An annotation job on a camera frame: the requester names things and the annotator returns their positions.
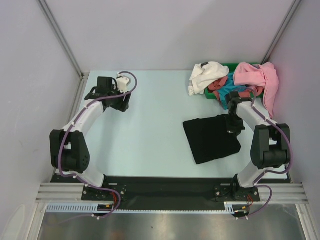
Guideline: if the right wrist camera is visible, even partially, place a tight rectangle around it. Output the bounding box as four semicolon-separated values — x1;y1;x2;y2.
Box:
225;91;242;114

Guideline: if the aluminium front rail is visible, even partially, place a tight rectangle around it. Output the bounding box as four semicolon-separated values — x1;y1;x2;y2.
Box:
35;183;309;204

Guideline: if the teal t shirt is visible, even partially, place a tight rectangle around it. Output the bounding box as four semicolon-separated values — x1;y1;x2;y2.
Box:
217;72;247;110

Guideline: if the dusty red t shirt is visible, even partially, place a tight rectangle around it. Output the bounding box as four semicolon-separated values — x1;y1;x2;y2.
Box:
204;76;265;101

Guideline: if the black t shirt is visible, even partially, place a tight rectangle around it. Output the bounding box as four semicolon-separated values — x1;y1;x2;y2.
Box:
183;114;242;165

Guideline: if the pink t shirt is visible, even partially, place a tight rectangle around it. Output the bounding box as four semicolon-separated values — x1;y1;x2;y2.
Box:
233;62;279;119

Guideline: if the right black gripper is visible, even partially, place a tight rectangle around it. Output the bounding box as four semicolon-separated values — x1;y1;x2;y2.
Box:
225;113;246;139

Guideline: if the aluminium frame post right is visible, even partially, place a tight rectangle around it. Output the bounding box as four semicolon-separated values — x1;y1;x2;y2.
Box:
261;0;303;65

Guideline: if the aluminium frame post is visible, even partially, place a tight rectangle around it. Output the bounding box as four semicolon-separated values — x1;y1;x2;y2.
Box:
261;0;303;65
36;0;83;78

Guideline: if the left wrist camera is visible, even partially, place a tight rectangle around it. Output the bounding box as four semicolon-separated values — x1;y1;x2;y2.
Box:
84;74;132;101

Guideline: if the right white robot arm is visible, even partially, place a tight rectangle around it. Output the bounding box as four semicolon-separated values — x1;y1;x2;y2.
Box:
226;97;293;201

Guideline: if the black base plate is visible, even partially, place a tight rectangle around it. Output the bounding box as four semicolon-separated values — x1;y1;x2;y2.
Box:
51;174;292;211

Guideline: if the white slotted cable duct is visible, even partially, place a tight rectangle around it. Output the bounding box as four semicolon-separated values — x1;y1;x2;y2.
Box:
46;203;245;215

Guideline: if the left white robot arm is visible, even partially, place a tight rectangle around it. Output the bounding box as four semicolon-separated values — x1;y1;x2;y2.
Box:
49;91;132;200

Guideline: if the white t shirt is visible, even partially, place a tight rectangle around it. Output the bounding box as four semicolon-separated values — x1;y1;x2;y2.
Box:
188;61;230;96

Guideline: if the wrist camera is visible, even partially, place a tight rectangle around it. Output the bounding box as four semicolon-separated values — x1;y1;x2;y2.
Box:
225;91;242;114
84;74;132;101

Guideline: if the green plastic bin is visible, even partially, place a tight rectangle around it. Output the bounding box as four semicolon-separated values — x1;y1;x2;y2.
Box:
204;63;264;104

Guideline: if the aluminium frame post left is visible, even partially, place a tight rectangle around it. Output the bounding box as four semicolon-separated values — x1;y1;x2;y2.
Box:
36;0;83;78

